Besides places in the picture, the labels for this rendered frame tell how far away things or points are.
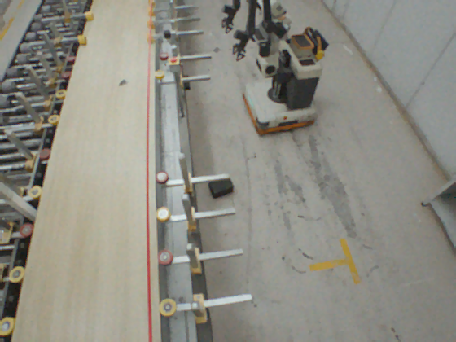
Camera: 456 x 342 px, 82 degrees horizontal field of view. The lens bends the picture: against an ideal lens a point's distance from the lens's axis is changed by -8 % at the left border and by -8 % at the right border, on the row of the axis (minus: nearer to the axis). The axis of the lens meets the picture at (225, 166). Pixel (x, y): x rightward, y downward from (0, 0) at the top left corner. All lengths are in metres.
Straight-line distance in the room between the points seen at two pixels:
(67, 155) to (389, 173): 2.93
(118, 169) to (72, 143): 0.43
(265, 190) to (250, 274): 0.80
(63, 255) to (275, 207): 1.77
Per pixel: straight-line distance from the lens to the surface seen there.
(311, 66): 2.76
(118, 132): 2.08
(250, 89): 3.22
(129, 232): 1.66
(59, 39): 3.15
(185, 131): 2.23
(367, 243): 2.80
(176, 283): 1.81
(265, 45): 2.56
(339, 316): 2.55
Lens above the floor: 2.38
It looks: 56 degrees down
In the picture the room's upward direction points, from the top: straight up
